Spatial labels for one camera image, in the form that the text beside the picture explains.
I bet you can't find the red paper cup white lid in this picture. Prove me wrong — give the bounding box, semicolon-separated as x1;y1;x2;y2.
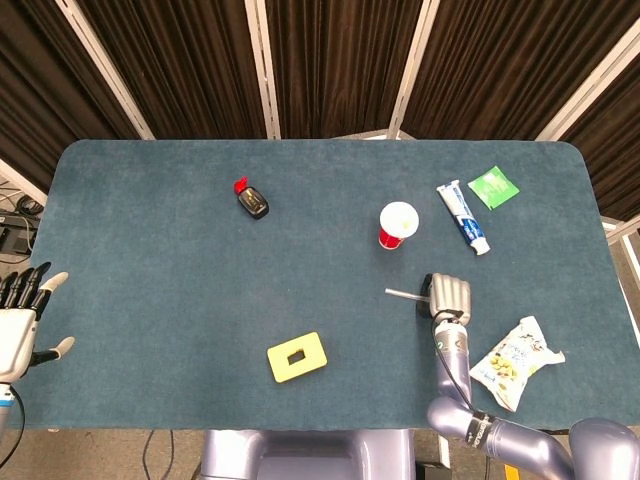
377;200;420;250

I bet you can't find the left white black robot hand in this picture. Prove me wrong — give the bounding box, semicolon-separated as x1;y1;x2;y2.
0;261;76;381

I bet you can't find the purple grey robot torso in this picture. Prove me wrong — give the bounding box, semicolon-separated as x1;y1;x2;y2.
199;428;416;480

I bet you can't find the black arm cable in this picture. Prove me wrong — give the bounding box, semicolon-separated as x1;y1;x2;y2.
430;319;475;416
8;384;27;454

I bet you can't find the black floor cable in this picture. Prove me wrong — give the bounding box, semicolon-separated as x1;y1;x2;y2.
142;429;176;474

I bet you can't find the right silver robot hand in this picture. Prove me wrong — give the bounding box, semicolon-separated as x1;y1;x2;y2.
416;272;473;329

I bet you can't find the white screen foot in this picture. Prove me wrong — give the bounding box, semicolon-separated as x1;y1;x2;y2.
329;128;417;142

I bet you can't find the brown curtain screen panel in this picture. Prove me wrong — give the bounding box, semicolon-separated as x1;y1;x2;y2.
244;0;431;140
54;0;281;140
537;29;640;224
389;0;640;142
0;0;154;194

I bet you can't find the yellow sponge block with slot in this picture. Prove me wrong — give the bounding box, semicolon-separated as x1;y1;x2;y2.
266;331;329;384

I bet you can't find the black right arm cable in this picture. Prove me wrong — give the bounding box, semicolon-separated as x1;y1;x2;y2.
430;319;475;416

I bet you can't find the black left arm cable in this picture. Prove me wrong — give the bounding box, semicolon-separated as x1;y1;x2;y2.
8;384;27;454

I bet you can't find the white snack bag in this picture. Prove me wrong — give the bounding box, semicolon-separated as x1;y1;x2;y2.
468;315;567;413

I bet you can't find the black box on floor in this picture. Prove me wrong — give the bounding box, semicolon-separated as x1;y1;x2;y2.
0;213;37;255

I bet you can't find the black sauce bottle red cap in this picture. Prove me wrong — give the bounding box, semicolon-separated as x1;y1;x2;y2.
232;175;270;221

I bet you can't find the green sachet packet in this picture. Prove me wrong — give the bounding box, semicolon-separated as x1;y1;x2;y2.
467;165;521;211

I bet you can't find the clear plastic straw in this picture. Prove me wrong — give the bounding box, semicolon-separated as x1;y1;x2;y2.
384;287;427;303

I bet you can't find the blue felt table cloth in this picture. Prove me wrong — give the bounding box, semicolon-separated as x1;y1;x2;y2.
9;138;640;431

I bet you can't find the white blue toothpaste tube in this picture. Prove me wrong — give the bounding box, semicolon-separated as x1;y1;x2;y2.
436;179;492;257

